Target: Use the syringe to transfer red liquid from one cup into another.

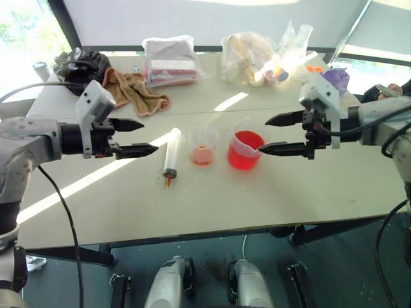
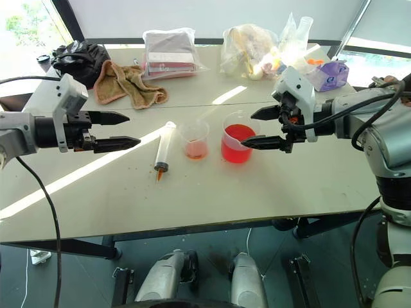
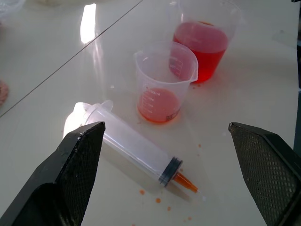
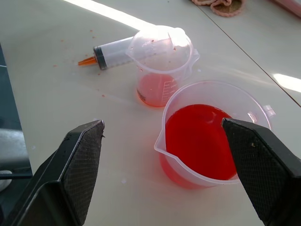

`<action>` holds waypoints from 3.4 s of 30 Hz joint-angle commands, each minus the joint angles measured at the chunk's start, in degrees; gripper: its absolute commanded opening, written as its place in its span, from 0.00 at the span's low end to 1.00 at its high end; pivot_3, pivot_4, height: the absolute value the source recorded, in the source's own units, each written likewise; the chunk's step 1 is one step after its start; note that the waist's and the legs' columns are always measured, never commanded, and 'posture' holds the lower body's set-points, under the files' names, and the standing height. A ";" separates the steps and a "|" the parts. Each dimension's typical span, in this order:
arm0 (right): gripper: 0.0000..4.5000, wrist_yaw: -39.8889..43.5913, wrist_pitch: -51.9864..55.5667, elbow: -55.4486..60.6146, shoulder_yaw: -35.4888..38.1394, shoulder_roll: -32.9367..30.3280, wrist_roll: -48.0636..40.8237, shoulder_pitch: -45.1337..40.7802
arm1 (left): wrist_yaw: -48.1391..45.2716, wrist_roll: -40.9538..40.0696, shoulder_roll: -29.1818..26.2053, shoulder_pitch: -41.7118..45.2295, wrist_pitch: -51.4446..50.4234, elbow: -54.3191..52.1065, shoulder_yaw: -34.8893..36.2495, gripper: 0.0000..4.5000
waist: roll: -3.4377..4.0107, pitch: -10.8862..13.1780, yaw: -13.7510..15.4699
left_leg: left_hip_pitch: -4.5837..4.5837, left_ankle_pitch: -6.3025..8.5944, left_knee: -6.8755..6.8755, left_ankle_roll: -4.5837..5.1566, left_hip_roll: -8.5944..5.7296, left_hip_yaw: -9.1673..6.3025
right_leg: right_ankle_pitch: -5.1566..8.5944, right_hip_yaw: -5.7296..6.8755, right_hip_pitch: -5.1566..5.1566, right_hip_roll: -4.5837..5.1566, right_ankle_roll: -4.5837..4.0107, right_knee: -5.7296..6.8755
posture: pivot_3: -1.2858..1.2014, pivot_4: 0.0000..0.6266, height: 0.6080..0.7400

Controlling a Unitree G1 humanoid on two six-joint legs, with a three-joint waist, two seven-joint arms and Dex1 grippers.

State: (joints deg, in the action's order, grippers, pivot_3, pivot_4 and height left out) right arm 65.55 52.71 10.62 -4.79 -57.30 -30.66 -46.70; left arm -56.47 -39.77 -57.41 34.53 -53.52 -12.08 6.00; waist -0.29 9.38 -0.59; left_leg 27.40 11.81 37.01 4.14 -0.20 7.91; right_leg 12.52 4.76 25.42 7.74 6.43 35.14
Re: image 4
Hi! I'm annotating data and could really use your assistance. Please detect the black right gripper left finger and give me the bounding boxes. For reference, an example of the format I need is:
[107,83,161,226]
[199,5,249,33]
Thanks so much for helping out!
[2,119,106,226]

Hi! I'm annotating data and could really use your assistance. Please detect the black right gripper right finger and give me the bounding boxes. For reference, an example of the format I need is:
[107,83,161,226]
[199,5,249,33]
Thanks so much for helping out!
[221,117,301,226]

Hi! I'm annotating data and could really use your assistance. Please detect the large beaker with red liquid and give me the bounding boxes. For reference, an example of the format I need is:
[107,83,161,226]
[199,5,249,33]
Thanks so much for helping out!
[154,80,276,190]

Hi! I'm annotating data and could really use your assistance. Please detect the clear syringe with orange tip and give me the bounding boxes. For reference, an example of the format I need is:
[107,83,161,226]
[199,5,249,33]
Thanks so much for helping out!
[78,27,184,71]

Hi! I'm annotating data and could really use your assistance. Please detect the small clear measuring beaker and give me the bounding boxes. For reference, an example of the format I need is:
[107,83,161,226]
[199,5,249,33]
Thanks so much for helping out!
[125,25,200,108]

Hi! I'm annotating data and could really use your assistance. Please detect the pink knitted coaster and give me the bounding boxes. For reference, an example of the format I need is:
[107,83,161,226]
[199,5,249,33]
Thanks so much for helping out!
[190,0,247,18]

